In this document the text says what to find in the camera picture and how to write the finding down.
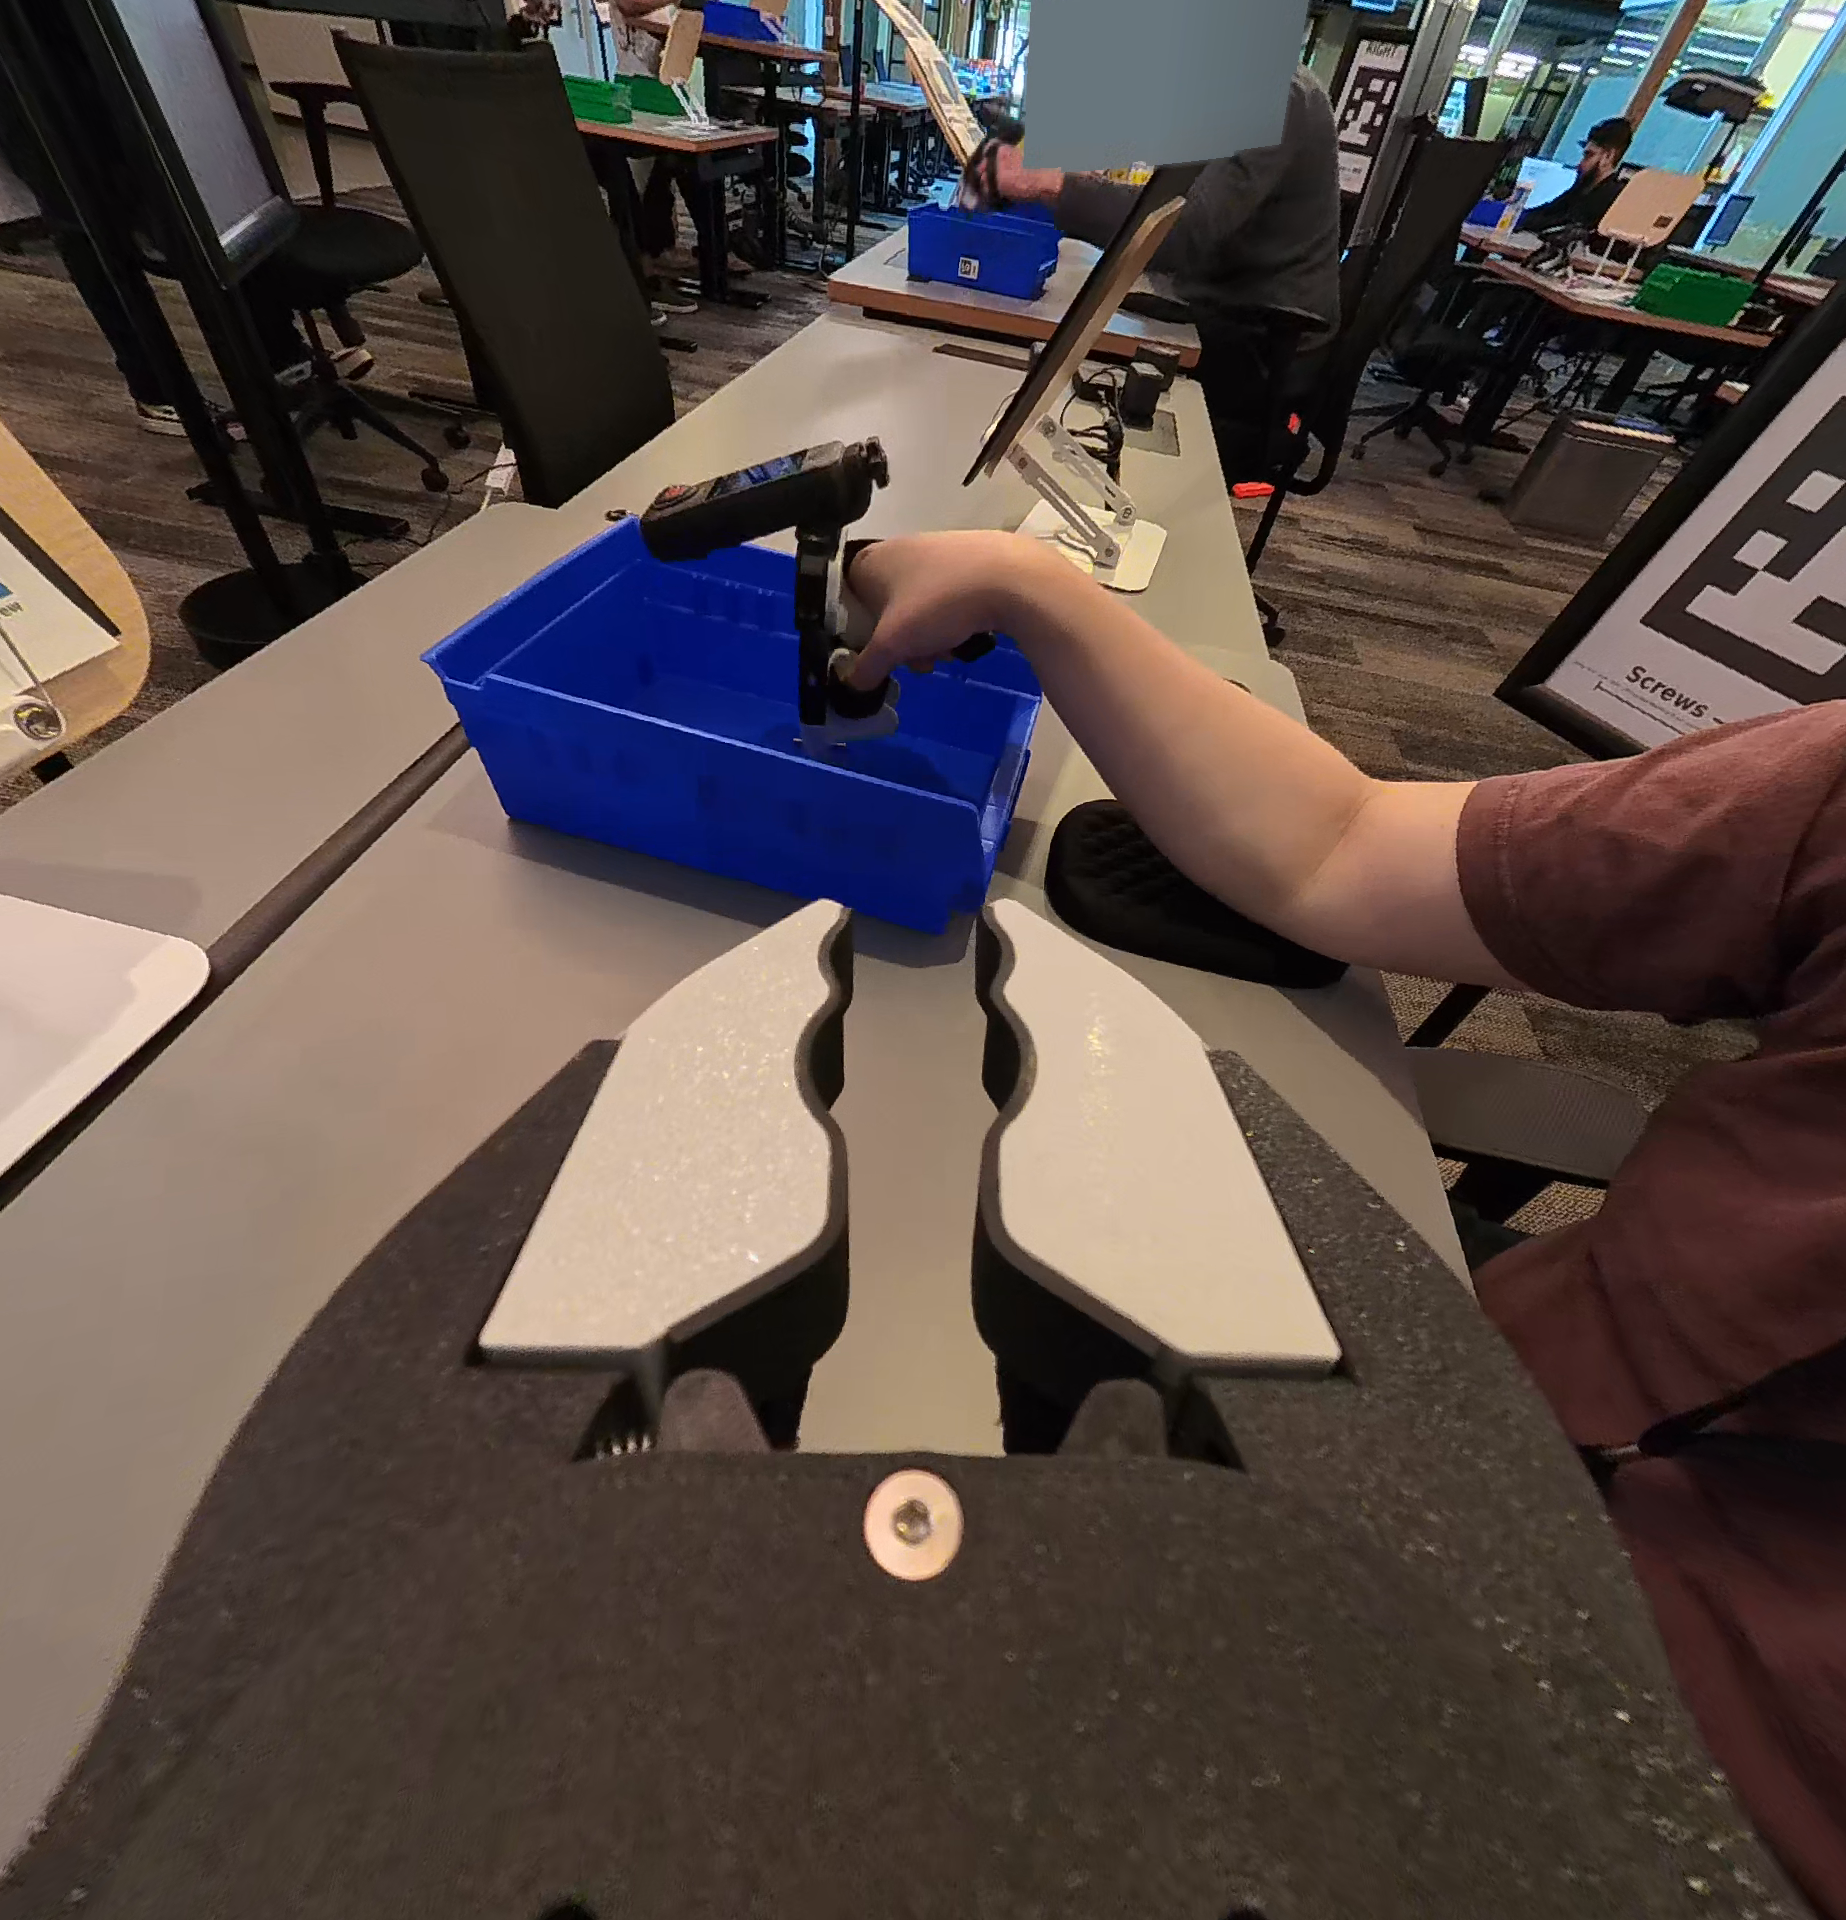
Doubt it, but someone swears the white hinged board stand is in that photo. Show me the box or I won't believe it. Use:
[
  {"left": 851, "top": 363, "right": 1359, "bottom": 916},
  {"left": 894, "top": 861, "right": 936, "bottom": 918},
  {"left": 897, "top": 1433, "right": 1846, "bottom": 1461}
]
[{"left": 1012, "top": 411, "right": 1168, "bottom": 590}]

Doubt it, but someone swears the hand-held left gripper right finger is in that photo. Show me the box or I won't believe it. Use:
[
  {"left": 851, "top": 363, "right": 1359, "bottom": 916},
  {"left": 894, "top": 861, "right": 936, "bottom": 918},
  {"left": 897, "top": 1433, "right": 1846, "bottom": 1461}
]
[{"left": 976, "top": 897, "right": 1344, "bottom": 1456}]

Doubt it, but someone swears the black framed easel board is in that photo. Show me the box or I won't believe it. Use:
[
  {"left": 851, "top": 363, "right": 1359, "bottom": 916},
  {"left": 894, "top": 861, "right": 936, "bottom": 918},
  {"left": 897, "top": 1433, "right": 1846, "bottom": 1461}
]
[{"left": 54, "top": 0, "right": 416, "bottom": 672}]

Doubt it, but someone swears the tilted wooden board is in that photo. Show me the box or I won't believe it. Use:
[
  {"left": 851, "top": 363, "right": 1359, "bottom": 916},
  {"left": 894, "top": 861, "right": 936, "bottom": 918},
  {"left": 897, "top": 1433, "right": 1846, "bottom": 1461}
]
[{"left": 965, "top": 201, "right": 1188, "bottom": 488}]

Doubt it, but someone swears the blue plastic bin with divider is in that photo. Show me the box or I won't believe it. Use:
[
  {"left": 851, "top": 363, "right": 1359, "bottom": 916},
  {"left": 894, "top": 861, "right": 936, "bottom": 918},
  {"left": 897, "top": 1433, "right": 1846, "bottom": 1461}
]
[{"left": 420, "top": 516, "right": 1045, "bottom": 938}]

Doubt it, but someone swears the distant marker sign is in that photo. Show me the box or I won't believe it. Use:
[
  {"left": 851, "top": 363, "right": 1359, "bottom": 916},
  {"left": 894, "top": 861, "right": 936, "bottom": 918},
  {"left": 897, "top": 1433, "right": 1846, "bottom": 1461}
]
[{"left": 1335, "top": 37, "right": 1413, "bottom": 153}]

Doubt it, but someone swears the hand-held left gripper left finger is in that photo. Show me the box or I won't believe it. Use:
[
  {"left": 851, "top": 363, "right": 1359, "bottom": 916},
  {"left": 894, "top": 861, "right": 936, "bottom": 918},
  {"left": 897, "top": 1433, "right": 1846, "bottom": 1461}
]
[{"left": 476, "top": 901, "right": 856, "bottom": 1448}]

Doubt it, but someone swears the person's right forearm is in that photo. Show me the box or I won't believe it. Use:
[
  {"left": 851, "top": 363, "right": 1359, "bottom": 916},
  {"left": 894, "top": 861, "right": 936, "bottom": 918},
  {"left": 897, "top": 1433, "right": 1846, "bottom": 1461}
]
[{"left": 1012, "top": 561, "right": 1479, "bottom": 995}]

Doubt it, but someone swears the grey metal box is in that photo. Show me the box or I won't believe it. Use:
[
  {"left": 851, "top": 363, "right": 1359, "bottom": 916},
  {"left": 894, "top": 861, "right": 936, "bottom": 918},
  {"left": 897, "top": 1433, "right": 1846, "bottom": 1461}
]
[{"left": 1506, "top": 408, "right": 1675, "bottom": 544}]

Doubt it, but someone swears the framed marker sign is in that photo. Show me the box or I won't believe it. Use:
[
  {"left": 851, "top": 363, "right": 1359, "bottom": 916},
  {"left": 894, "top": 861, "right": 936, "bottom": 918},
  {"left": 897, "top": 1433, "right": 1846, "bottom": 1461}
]
[{"left": 1497, "top": 247, "right": 1846, "bottom": 759}]

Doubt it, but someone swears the person's right hand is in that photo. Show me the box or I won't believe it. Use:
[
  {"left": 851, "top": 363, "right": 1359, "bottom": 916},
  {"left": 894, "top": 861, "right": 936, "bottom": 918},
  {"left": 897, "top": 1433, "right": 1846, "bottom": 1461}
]
[{"left": 836, "top": 528, "right": 1071, "bottom": 708}]

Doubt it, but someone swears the small blue storage bin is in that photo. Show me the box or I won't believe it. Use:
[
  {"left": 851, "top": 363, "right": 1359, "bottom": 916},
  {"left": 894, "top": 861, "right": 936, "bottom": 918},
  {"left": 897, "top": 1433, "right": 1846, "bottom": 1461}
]
[{"left": 906, "top": 201, "right": 1059, "bottom": 302}]

